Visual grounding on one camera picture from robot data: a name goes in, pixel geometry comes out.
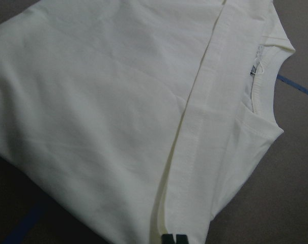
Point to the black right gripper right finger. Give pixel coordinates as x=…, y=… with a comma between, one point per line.
x=181, y=239

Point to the cream long-sleeve cat shirt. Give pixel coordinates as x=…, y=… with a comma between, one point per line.
x=141, y=118

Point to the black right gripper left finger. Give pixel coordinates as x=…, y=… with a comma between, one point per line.
x=167, y=239

